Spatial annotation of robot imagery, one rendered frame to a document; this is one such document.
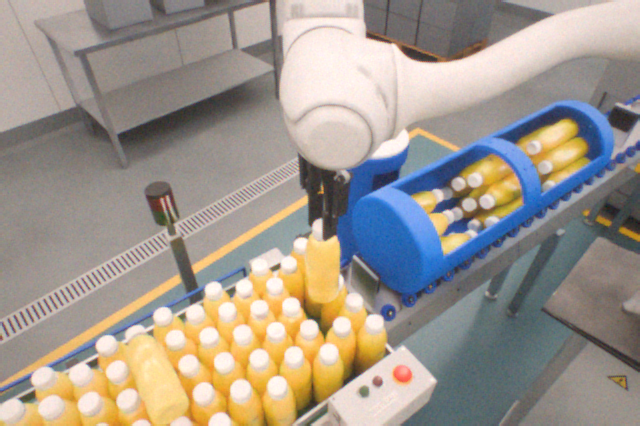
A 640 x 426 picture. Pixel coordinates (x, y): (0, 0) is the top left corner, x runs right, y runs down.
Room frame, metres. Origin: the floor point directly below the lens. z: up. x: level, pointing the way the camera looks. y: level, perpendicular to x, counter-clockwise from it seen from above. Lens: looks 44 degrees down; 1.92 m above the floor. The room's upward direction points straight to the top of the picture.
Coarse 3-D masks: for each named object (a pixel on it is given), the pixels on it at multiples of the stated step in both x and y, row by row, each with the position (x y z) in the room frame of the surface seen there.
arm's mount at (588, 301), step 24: (600, 240) 0.86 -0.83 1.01; (576, 264) 0.77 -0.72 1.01; (600, 264) 0.76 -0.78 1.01; (624, 264) 0.76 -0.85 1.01; (576, 288) 0.68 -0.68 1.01; (600, 288) 0.68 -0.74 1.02; (624, 288) 0.68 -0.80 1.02; (552, 312) 0.61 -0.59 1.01; (576, 312) 0.60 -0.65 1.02; (600, 312) 0.60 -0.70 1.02; (600, 336) 0.53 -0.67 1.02; (624, 336) 0.53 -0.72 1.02; (624, 360) 0.48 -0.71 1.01
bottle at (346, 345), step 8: (328, 336) 0.51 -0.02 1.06; (336, 336) 0.50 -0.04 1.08; (344, 336) 0.50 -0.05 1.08; (352, 336) 0.51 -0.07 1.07; (336, 344) 0.49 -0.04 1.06; (344, 344) 0.49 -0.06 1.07; (352, 344) 0.50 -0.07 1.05; (344, 352) 0.48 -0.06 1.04; (352, 352) 0.49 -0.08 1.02; (344, 360) 0.48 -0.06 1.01; (352, 360) 0.50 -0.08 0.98; (344, 368) 0.48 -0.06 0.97; (352, 368) 0.50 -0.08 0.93; (344, 376) 0.48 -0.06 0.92
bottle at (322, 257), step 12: (312, 240) 0.57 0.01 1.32; (336, 240) 0.57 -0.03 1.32; (312, 252) 0.55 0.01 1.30; (324, 252) 0.55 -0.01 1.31; (336, 252) 0.56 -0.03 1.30; (312, 264) 0.55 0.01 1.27; (324, 264) 0.54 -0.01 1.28; (336, 264) 0.55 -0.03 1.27; (312, 276) 0.55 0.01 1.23; (324, 276) 0.54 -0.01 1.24; (336, 276) 0.55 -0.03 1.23; (312, 288) 0.55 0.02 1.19; (324, 288) 0.54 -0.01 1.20; (336, 288) 0.55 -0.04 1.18; (324, 300) 0.54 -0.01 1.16
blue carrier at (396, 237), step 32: (512, 128) 1.15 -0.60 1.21; (608, 128) 1.17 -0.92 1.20; (448, 160) 0.98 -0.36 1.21; (512, 160) 0.96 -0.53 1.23; (608, 160) 1.14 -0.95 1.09; (384, 192) 0.83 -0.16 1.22; (544, 192) 0.94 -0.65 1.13; (384, 224) 0.77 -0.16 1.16; (416, 224) 0.72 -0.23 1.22; (512, 224) 0.85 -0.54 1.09; (384, 256) 0.75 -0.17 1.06; (416, 256) 0.67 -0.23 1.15; (448, 256) 0.69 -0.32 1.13; (416, 288) 0.66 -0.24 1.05
